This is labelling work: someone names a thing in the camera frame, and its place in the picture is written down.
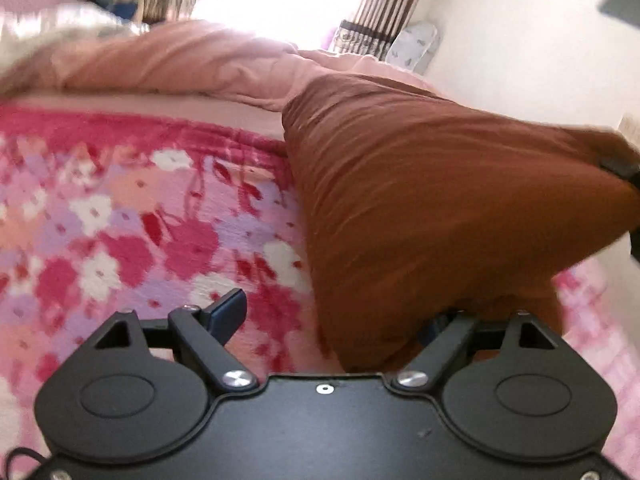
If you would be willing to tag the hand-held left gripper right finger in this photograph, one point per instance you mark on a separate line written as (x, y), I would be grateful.
(445, 341)

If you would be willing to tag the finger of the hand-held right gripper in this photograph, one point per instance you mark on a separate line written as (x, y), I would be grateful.
(636, 245)
(622, 170)

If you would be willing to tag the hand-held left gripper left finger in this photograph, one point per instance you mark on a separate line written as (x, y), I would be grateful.
(227, 312)

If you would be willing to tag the brown pillow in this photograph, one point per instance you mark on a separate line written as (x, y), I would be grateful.
(425, 200)

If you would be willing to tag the pink floral polka dot blanket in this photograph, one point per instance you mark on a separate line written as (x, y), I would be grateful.
(140, 230)

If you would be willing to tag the pink bed sheet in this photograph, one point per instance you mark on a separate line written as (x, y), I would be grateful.
(150, 110)

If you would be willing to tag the pink quilt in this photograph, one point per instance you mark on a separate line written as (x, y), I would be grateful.
(200, 60)

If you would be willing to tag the white quilt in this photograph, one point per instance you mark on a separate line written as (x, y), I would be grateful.
(55, 40)

